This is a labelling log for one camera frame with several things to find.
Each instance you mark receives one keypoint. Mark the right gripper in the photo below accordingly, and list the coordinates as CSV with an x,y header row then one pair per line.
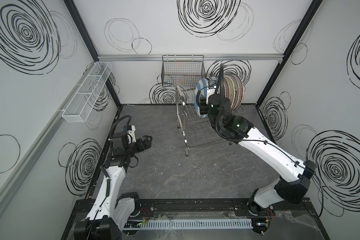
x,y
203,109

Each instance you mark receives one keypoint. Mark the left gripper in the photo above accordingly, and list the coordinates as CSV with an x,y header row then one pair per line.
x,y
142,144

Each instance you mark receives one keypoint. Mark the cream floral plate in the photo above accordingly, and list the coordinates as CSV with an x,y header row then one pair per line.
x,y
227,84

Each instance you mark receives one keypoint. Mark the red character plate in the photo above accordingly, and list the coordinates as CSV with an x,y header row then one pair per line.
x,y
236,91

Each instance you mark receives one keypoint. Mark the blue striped plate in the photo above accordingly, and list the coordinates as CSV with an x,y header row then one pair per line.
x,y
201,96

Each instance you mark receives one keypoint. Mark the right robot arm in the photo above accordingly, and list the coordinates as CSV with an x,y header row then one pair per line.
x,y
295,175

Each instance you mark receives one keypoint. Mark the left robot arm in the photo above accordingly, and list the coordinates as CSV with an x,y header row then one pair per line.
x,y
109,214

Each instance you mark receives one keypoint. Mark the stainless steel dish rack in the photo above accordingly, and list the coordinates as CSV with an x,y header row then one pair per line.
x,y
196,131

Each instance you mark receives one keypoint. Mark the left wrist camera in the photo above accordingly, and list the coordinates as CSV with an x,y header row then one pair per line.
x,y
130,129

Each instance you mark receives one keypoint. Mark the black wire basket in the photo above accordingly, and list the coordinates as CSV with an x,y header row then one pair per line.
x,y
182,70

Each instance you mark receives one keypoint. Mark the white slotted cable duct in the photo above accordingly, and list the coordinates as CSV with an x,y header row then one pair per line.
x,y
201,224

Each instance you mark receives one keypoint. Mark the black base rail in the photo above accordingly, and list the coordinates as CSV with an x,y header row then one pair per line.
x,y
154,207

